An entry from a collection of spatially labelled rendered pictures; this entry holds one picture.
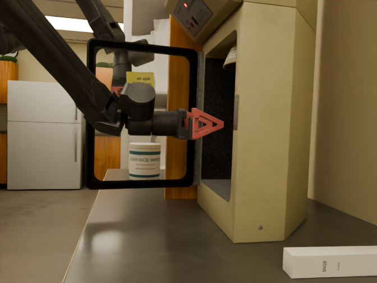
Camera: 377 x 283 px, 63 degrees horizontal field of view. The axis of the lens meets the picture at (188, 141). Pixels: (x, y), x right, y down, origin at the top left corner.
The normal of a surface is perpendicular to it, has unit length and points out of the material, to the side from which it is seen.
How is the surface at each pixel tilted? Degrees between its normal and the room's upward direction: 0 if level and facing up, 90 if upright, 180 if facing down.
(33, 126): 90
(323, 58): 90
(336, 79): 90
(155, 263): 0
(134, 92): 51
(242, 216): 90
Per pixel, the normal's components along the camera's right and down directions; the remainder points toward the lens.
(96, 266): 0.04, -1.00
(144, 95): 0.15, -0.58
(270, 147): 0.20, 0.06
